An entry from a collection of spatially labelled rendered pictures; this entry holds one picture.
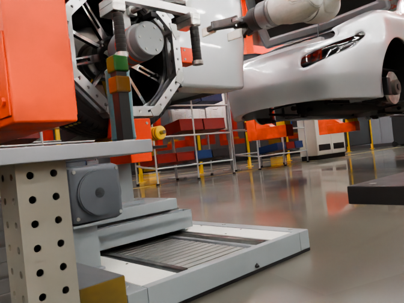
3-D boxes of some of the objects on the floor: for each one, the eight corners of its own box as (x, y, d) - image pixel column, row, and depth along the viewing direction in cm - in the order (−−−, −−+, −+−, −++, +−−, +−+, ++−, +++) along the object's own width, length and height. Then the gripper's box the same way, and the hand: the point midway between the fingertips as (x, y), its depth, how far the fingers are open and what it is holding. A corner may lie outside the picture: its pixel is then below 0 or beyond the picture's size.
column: (65, 352, 90) (45, 163, 91) (86, 366, 83) (65, 160, 83) (18, 372, 83) (-3, 167, 84) (37, 389, 76) (14, 165, 76)
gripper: (237, 23, 126) (191, 41, 142) (284, 32, 143) (238, 48, 159) (234, -2, 126) (189, 20, 142) (282, 11, 143) (237, 29, 159)
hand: (217, 34), depth 150 cm, fingers open, 12 cm apart
